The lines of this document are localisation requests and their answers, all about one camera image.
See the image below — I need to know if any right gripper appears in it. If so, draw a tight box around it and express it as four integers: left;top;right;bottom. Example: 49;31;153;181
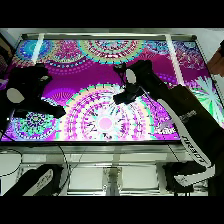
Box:
112;83;140;106

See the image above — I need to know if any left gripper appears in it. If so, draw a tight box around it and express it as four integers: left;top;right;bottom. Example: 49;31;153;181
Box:
37;100;68;120

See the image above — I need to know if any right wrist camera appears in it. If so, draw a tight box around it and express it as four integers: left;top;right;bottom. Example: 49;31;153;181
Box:
112;62;132;88

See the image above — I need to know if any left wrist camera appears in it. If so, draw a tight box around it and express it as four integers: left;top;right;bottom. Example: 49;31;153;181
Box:
31;63;54;88

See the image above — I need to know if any black cable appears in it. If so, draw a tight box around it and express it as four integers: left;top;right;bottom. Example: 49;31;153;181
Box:
0;147;24;179
54;143;72;196

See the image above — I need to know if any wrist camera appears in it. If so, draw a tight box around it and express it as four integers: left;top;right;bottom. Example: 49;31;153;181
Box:
112;62;132;88
31;63;54;88

